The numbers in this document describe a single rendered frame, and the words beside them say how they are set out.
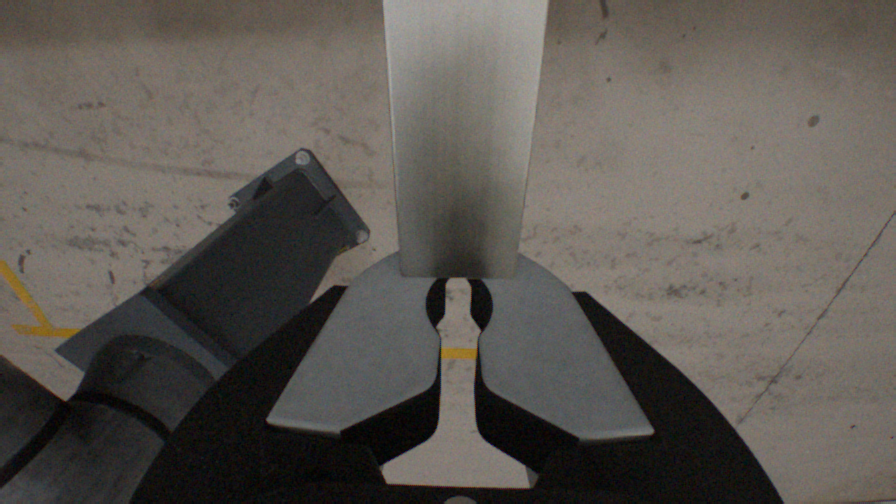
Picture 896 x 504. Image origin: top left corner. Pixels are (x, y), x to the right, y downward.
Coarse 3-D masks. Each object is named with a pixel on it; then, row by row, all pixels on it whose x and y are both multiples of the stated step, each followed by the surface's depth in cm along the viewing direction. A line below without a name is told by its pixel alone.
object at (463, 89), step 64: (384, 0) 6; (448, 0) 6; (512, 0) 6; (448, 64) 6; (512, 64) 6; (448, 128) 7; (512, 128) 7; (448, 192) 8; (512, 192) 8; (448, 256) 9; (512, 256) 9
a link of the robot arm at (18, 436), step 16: (0, 368) 32; (16, 368) 35; (0, 384) 31; (16, 384) 33; (32, 384) 35; (0, 400) 31; (16, 400) 32; (32, 400) 34; (48, 400) 35; (0, 416) 30; (16, 416) 32; (32, 416) 33; (48, 416) 34; (0, 432) 30; (16, 432) 31; (32, 432) 32; (0, 448) 30; (16, 448) 31; (0, 464) 29
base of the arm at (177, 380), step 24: (120, 336) 48; (144, 336) 48; (96, 360) 45; (120, 360) 45; (144, 360) 46; (168, 360) 47; (192, 360) 50; (96, 384) 43; (120, 384) 43; (144, 384) 44; (168, 384) 46; (192, 384) 49; (120, 408) 41; (144, 408) 43; (168, 408) 46; (168, 432) 45
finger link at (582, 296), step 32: (608, 320) 8; (608, 352) 7; (640, 352) 7; (640, 384) 6; (672, 384) 6; (672, 416) 6; (704, 416) 5; (608, 448) 5; (640, 448) 5; (672, 448) 5; (704, 448) 5; (736, 448) 5; (608, 480) 5; (640, 480) 5; (672, 480) 5; (704, 480) 5; (736, 480) 5; (768, 480) 5
